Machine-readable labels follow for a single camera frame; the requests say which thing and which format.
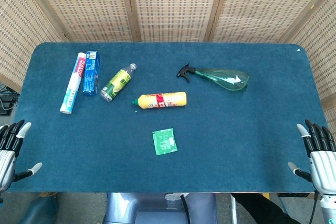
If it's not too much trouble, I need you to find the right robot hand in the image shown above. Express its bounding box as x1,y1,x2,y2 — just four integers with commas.
287,119,336,196

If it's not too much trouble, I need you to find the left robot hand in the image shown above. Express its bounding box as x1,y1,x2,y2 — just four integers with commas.
0,119,43,193

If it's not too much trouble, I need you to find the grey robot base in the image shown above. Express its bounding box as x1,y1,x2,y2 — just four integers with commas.
102,192,218,224

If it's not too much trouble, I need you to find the green sachet packet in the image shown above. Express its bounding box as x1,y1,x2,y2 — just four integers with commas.
152,127,179,156

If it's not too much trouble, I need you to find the blue bag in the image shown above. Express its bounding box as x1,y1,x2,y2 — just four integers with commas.
17,196,60,224

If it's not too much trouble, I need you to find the white plastic wrap roll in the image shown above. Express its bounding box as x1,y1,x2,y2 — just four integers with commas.
59,52,87,115

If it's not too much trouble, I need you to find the blue rectangular box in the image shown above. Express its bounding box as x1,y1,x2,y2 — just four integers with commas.
82,51,101,97

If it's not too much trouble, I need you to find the green spray bottle black trigger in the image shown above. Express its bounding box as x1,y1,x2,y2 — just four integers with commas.
176,63,250,92

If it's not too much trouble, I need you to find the clear bottle yellow green label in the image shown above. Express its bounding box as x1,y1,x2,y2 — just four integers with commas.
100,62,138,102

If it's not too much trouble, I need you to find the blue table mat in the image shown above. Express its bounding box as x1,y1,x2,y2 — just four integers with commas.
7,41,329,193

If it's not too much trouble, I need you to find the yellow squeeze bottle red label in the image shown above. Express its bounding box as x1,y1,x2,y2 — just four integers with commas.
131,91,188,110

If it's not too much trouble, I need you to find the bamboo folding screen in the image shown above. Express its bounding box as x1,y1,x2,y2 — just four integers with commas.
0,0,336,130

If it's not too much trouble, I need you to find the black equipment with cables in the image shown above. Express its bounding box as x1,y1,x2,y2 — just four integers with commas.
0,82,19,116

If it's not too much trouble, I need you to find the black cable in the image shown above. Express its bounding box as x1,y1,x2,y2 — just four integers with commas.
180,194,191,224

